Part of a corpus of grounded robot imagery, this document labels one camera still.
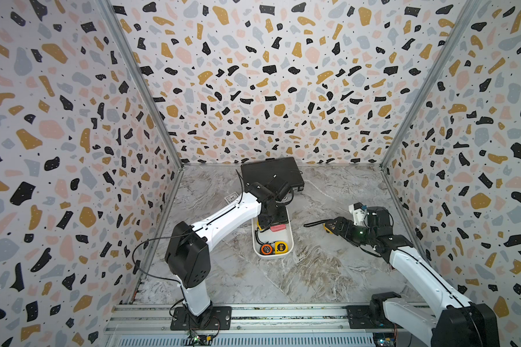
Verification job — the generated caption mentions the pink tape measure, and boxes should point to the pink tape measure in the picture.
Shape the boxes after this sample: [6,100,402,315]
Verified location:
[270,224,287,232]

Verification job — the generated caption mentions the orange black tape measure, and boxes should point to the orange black tape measure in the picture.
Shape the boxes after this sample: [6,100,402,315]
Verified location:
[260,244,274,256]

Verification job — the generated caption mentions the yellow tape measure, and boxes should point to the yellow tape measure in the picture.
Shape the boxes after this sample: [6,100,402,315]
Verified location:
[274,241,289,254]
[256,219,266,233]
[303,219,335,234]

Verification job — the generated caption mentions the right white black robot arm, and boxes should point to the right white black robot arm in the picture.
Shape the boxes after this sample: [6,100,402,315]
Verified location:
[322,203,500,346]

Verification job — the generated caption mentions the white plastic storage tray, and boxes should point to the white plastic storage tray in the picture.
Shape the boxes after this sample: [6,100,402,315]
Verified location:
[252,209,295,260]

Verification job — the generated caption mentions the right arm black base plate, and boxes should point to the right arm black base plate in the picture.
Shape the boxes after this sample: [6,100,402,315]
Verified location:
[345,304,402,331]

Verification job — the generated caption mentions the aluminium front rail frame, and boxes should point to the aluminium front rail frame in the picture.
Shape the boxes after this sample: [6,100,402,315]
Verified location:
[102,303,427,346]

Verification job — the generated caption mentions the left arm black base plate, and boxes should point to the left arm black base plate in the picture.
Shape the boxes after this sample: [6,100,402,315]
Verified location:
[170,306,232,331]

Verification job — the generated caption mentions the black hard carrying case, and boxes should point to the black hard carrying case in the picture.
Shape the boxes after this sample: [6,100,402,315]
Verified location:
[240,157,305,192]

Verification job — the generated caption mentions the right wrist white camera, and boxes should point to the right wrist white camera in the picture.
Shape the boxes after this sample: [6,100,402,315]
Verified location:
[349,202,367,226]

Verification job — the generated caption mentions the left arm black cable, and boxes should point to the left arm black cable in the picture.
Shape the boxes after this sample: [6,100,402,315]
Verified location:
[131,233,192,287]

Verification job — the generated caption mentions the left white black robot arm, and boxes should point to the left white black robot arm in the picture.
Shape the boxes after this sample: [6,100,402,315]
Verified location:
[165,177,295,320]

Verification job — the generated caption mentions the small playing card pack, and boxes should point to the small playing card pack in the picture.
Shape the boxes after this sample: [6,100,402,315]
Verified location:
[224,192,240,204]

